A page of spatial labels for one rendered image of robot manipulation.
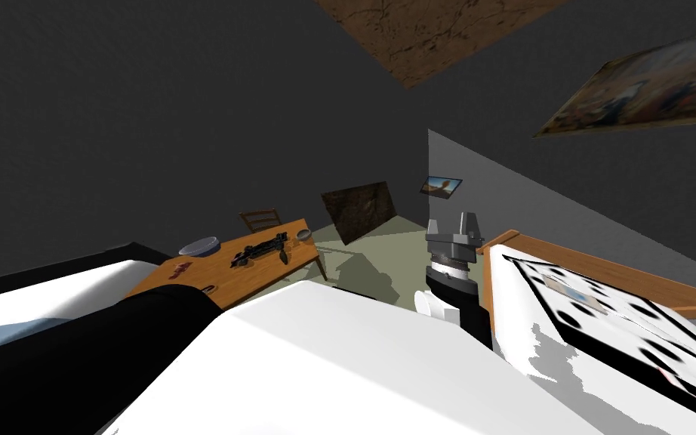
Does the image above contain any dark brown wall picture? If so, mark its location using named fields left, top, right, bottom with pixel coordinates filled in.
left=320, top=180, right=398, bottom=246

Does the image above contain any wooden chair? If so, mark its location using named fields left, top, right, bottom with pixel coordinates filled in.
left=238, top=208, right=283, bottom=235

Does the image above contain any brown marbled wall panel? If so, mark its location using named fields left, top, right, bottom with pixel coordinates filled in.
left=314, top=0, right=568, bottom=91

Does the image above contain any small blue wall picture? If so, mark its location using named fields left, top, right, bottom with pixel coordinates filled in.
left=418, top=175, right=463, bottom=201

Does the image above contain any wooden bed with spotted quilt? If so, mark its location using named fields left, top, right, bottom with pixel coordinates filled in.
left=476, top=229, right=696, bottom=435

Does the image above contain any wooden table with things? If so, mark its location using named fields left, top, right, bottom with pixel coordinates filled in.
left=123, top=217, right=329, bottom=311

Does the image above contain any large colourful wall painting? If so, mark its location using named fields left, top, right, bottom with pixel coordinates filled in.
left=531, top=23, right=696, bottom=140

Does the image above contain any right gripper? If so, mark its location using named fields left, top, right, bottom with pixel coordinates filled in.
left=424, top=211, right=485, bottom=264

